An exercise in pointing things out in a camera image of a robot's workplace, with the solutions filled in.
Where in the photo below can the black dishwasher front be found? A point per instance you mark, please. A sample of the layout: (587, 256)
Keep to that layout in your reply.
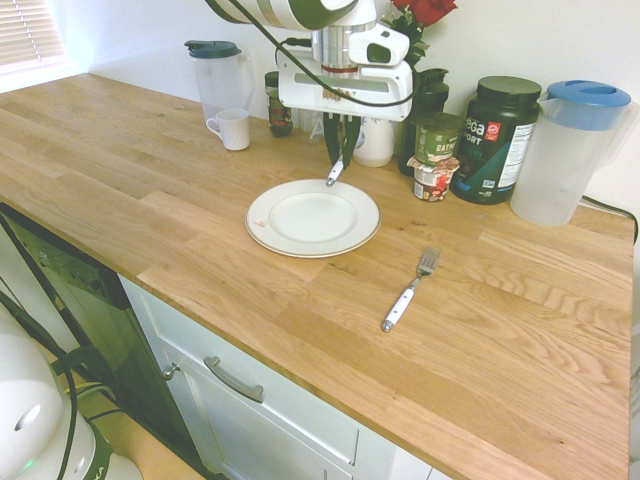
(100, 310)

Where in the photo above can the metal cabinet knob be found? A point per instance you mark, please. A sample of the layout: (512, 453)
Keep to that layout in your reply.
(171, 371)

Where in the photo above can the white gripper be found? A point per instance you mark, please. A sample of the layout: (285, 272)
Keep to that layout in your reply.
(305, 92)

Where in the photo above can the white window blind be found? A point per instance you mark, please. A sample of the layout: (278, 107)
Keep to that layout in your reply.
(25, 35)

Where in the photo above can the white vase blue flower print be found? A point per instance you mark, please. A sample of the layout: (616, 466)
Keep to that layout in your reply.
(375, 145)

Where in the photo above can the green oatmeal cup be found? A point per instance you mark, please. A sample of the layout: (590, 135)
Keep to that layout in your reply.
(437, 137)

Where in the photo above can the white gold-rimmed plate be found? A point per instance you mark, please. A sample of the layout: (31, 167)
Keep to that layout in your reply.
(312, 217)

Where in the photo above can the clear pitcher blue lid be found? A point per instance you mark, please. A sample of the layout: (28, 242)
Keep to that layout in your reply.
(560, 165)

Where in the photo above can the clear pitcher dark green lid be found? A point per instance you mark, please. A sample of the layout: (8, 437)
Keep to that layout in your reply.
(220, 80)

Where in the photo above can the white ceramic mug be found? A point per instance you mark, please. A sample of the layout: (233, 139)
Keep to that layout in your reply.
(235, 130)

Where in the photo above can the red yogurt cup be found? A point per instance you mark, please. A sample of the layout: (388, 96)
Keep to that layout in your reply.
(432, 182)

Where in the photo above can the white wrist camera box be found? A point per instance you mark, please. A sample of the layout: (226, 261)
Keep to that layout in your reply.
(382, 47)

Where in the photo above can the spice jar dark lid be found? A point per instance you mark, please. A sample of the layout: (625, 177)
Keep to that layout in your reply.
(278, 117)

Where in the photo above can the red roses bouquet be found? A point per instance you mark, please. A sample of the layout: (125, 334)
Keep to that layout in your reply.
(430, 7)

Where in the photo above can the large black protein tub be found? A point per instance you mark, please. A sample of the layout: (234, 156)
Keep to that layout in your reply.
(500, 130)

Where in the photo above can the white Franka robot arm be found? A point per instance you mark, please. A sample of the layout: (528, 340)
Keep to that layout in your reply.
(300, 12)

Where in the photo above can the black shaker bottle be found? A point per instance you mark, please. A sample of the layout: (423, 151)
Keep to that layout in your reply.
(431, 95)

